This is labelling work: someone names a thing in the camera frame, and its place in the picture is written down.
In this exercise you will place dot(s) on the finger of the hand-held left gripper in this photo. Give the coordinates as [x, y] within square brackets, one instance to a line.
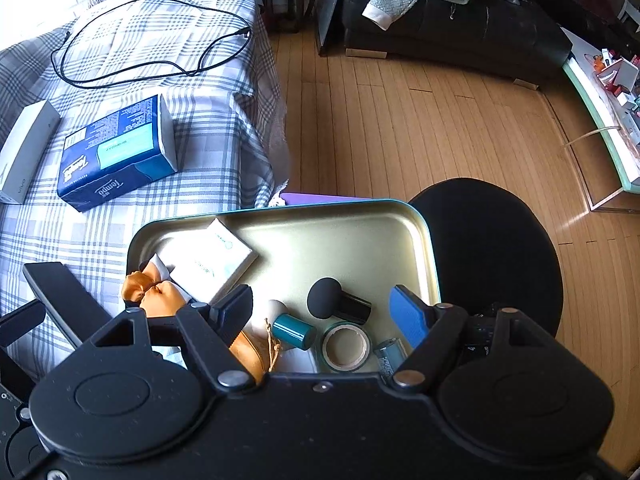
[20, 324]

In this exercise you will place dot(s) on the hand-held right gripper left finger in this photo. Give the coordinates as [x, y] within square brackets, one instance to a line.
[234, 310]

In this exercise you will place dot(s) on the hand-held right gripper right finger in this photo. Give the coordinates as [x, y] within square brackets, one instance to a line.
[409, 316]

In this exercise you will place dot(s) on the clear bottle black cap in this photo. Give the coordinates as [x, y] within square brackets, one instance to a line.
[390, 355]

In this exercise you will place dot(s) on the small white tissue pack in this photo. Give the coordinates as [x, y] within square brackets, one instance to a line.
[210, 265]

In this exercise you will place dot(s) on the black box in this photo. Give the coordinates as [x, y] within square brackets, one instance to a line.
[65, 295]

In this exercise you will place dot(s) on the teal and white bottle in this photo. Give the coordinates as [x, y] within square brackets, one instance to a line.
[295, 331]

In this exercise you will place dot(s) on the orange satin pouch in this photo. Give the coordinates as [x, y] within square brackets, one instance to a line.
[155, 292]

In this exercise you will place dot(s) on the black massage head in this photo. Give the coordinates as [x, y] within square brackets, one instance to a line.
[322, 297]

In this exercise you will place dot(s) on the green tape roll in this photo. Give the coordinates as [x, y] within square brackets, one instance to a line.
[327, 357]

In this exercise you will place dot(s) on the teal tin box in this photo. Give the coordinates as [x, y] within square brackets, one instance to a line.
[325, 245]

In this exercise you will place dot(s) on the black round stool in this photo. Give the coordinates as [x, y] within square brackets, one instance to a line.
[490, 250]

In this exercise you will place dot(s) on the white lace cloth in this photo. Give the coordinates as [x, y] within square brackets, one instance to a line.
[277, 200]

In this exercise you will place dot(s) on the purple mat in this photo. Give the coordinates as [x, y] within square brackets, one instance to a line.
[320, 199]

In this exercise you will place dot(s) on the white phone box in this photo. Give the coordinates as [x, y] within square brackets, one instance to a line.
[25, 150]

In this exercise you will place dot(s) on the blue tissue pack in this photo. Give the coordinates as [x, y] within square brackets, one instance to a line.
[115, 155]

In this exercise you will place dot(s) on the grey plaid bedsheet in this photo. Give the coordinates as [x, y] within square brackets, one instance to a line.
[150, 60]

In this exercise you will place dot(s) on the glass coffee table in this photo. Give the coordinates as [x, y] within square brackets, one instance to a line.
[600, 105]

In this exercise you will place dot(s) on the black leather sofa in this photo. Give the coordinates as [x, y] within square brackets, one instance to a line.
[475, 35]

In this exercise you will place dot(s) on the dark wooden stool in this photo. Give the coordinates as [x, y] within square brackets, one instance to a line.
[287, 5]

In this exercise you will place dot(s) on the grey panel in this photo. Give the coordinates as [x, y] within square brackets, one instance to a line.
[327, 5]

